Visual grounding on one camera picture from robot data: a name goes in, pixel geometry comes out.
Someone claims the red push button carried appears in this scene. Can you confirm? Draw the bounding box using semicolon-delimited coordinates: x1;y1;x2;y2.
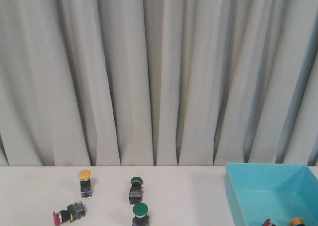
262;219;274;226

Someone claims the yellow push button front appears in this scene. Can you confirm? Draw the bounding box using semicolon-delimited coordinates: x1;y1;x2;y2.
289;217;305;226

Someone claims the yellow push button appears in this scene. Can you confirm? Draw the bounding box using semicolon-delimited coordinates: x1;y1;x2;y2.
289;217;305;226
78;169;91;198

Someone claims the turquoise plastic box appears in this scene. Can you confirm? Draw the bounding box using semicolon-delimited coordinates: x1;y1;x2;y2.
225;163;318;226

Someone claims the grey pleated curtain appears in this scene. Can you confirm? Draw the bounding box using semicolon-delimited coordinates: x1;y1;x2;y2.
0;0;318;166

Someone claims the green push button lying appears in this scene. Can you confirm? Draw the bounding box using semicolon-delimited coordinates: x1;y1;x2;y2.
129;176;143;205

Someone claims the yellow push button upright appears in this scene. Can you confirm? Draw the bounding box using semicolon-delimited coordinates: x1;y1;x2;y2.
78;169;91;198

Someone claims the green push button upright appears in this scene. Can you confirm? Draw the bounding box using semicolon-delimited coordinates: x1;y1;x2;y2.
132;202;150;226

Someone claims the red push button lying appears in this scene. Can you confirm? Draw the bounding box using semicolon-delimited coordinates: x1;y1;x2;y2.
53;201;85;226

